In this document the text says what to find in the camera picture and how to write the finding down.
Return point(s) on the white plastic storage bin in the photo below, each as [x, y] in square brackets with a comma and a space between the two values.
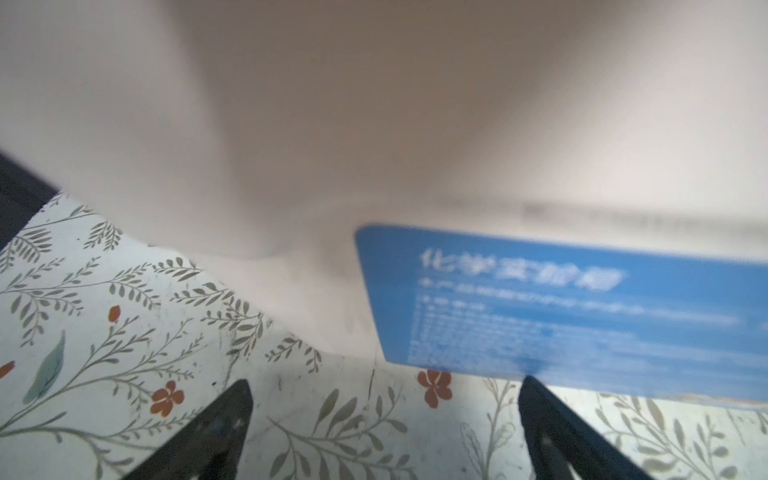
[570, 190]

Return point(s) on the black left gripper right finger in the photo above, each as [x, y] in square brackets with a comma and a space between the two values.
[561, 445]

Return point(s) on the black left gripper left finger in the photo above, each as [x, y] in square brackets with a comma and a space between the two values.
[208, 447]

